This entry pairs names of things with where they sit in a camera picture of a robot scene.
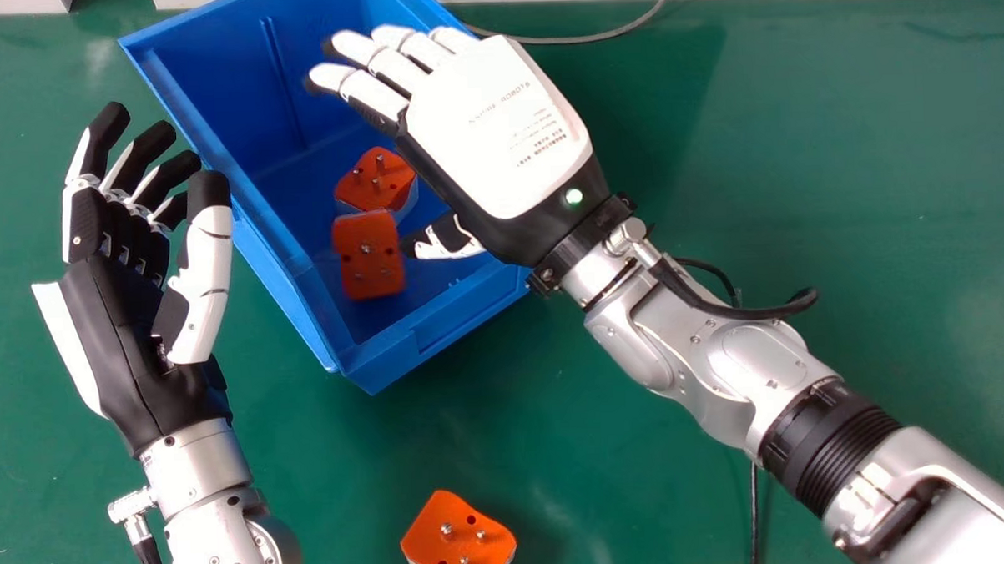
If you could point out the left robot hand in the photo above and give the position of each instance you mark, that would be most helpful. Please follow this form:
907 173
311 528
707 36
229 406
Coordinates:
119 329

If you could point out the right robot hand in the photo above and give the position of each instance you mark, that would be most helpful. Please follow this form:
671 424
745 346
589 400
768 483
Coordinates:
497 140

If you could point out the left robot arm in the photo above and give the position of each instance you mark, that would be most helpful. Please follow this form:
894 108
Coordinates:
209 509

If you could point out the white-and-orange plug adapter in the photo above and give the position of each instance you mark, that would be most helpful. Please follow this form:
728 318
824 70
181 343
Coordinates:
458 539
376 181
368 255

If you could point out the blue plastic bin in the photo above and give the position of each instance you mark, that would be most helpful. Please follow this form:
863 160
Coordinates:
317 238

